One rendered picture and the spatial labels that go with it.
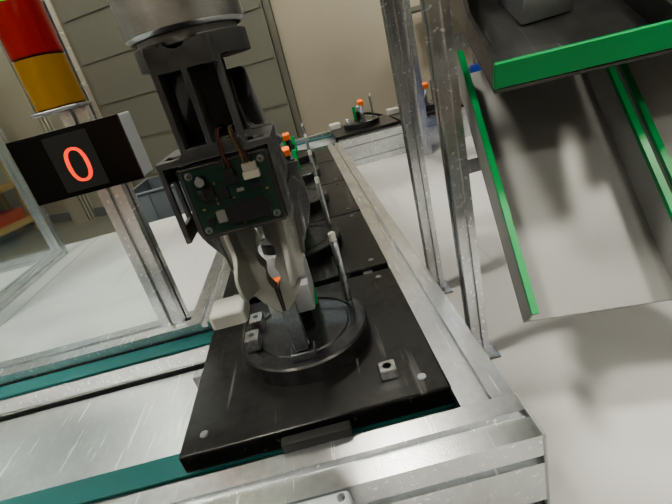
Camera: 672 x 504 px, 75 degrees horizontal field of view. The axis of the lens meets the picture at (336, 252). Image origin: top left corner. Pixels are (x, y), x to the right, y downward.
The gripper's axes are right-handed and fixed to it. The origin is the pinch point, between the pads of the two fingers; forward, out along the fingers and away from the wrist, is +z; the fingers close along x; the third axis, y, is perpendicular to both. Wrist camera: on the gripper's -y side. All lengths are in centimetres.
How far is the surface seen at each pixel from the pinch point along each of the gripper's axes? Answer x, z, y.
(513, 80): 21.4, -12.3, 0.5
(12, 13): -18.4, -27.7, -16.2
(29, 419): -38.4, 15.5, -13.9
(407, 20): 45, -21, -114
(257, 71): -25, -20, -454
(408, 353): 9.8, 10.1, -0.4
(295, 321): 0.3, 3.7, -1.0
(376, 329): 7.6, 10.1, -5.6
